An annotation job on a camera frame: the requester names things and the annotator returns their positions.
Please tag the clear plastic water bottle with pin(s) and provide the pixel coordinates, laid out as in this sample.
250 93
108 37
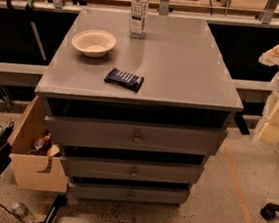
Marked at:
138 18

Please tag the cardboard box with items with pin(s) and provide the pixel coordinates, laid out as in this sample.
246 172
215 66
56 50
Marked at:
34 169

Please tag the grey three-drawer cabinet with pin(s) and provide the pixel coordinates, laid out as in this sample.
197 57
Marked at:
145 146

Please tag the plastic bottle on floor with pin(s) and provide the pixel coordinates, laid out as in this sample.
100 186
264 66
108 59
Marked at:
21 211

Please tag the white paper bowl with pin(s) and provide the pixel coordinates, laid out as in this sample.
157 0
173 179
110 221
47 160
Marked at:
94 43

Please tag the dark blue rxbar wrapper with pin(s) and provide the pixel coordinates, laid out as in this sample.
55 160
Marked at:
124 79

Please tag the black office chair base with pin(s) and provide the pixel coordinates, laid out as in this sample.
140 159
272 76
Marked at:
269 211

